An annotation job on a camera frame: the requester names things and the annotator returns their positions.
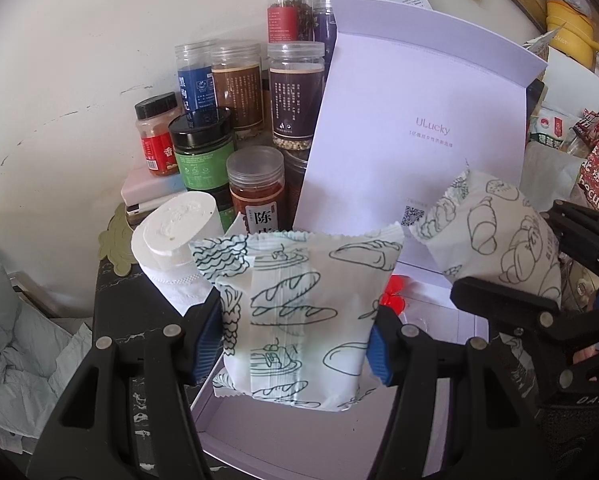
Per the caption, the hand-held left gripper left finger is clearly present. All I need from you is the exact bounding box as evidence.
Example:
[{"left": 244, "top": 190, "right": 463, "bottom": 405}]
[{"left": 27, "top": 287, "right": 224, "bottom": 480}]

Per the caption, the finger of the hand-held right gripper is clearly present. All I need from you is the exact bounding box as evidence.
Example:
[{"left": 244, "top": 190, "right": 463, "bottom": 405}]
[
  {"left": 451, "top": 276, "right": 573, "bottom": 347},
  {"left": 544, "top": 200, "right": 599, "bottom": 281}
]

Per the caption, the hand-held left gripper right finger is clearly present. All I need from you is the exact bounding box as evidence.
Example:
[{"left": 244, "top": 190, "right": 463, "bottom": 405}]
[{"left": 367, "top": 307, "right": 555, "bottom": 480}]

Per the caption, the bread print snack packet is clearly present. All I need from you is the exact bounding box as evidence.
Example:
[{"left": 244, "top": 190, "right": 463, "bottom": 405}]
[
  {"left": 408, "top": 160, "right": 564, "bottom": 311},
  {"left": 188, "top": 224, "right": 406, "bottom": 413}
]

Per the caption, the lavender gift box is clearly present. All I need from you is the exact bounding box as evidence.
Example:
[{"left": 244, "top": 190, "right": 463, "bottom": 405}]
[{"left": 187, "top": 0, "right": 550, "bottom": 466}]

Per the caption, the red ketchup packet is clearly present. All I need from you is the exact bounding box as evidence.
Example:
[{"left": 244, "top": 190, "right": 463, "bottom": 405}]
[{"left": 379, "top": 275, "right": 410, "bottom": 317}]

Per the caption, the white paper bag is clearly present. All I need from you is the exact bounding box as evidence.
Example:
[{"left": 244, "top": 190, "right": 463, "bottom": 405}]
[{"left": 522, "top": 137, "right": 583, "bottom": 206}]

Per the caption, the white printed package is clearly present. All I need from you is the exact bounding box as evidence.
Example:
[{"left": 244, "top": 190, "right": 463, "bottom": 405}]
[{"left": 527, "top": 110, "right": 575, "bottom": 148}]

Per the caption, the white toilet paper roll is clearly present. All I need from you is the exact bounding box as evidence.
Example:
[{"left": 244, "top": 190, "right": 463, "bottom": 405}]
[{"left": 131, "top": 190, "right": 225, "bottom": 318}]

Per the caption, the gold decorative trivet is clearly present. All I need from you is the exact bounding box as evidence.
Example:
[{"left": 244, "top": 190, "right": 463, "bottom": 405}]
[{"left": 98, "top": 205, "right": 148, "bottom": 277}]

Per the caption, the small green label jar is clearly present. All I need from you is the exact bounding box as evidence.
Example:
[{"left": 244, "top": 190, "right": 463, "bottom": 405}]
[{"left": 214, "top": 190, "right": 236, "bottom": 231}]

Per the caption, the dark bag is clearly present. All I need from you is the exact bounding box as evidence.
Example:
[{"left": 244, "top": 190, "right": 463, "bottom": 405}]
[{"left": 526, "top": 80, "right": 548, "bottom": 122}]

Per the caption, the small white device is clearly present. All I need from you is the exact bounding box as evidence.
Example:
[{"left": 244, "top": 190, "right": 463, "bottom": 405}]
[{"left": 124, "top": 200, "right": 156, "bottom": 226}]

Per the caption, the orange peel clear jar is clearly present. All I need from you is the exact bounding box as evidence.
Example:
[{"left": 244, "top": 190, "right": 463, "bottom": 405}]
[{"left": 226, "top": 149, "right": 286, "bottom": 236}]

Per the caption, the white power bank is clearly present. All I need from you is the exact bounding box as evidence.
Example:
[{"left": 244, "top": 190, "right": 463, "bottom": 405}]
[{"left": 121, "top": 170, "right": 188, "bottom": 207}]

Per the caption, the dark lidded jar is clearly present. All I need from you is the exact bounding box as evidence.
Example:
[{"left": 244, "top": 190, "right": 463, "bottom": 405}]
[{"left": 284, "top": 147, "right": 311, "bottom": 226}]

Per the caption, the grey bedding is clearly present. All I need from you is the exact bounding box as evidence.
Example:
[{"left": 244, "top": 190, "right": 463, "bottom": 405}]
[{"left": 0, "top": 240, "right": 94, "bottom": 456}]

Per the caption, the green label black lid jar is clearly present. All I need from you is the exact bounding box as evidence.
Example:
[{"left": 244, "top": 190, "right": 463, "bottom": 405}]
[{"left": 169, "top": 107, "right": 238, "bottom": 194}]

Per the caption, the yellow pot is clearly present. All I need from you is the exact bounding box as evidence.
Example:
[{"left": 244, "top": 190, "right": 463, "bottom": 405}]
[{"left": 546, "top": 0, "right": 599, "bottom": 70}]

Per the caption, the red label black lid jar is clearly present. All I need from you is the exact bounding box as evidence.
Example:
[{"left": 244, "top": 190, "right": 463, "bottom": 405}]
[{"left": 134, "top": 92, "right": 180, "bottom": 177}]

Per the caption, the brown label clear jar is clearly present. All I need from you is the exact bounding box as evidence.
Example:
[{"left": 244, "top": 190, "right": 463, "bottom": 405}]
[{"left": 210, "top": 42, "right": 264, "bottom": 139}]

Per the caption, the blue label clear jar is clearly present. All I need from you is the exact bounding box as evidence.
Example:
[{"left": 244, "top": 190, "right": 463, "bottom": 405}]
[{"left": 174, "top": 42, "right": 218, "bottom": 113}]

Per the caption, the dark purple label jar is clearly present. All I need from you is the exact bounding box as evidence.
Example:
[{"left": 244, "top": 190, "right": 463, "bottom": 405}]
[{"left": 268, "top": 42, "right": 327, "bottom": 150}]

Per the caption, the tall red label jar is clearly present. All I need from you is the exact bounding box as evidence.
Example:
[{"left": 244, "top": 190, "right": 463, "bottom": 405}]
[{"left": 266, "top": 0, "right": 313, "bottom": 44}]

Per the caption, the tall purple jar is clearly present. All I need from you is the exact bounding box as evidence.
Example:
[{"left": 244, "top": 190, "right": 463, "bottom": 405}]
[{"left": 312, "top": 0, "right": 340, "bottom": 61}]

